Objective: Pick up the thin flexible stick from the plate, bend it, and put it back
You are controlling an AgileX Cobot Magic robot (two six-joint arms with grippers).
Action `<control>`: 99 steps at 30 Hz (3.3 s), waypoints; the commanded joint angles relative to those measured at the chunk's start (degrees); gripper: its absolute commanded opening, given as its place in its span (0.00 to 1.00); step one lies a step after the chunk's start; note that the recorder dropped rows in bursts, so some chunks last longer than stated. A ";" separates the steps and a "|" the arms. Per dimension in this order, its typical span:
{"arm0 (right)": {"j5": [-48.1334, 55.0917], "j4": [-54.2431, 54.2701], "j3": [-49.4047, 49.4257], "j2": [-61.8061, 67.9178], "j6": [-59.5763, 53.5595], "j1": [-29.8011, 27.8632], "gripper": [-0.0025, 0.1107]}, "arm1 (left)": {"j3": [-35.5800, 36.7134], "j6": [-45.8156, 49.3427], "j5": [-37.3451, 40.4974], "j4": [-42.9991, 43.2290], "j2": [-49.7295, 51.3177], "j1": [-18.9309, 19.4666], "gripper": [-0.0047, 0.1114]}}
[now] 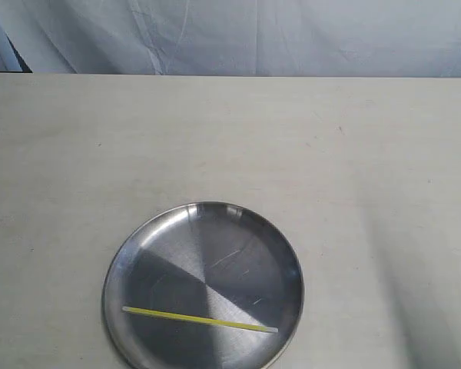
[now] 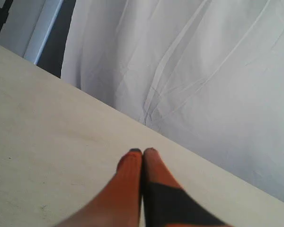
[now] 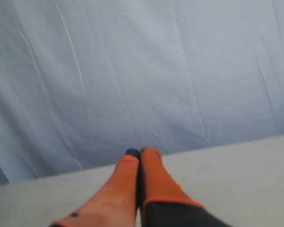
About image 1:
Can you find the thin yellow stick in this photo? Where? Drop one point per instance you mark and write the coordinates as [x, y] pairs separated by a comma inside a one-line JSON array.
[[199, 320]]

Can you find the round stainless steel plate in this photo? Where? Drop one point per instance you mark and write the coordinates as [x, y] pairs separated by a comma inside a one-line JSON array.
[[207, 259]]

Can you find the white backdrop cloth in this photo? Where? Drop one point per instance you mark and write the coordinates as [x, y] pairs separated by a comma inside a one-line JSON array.
[[245, 38]]

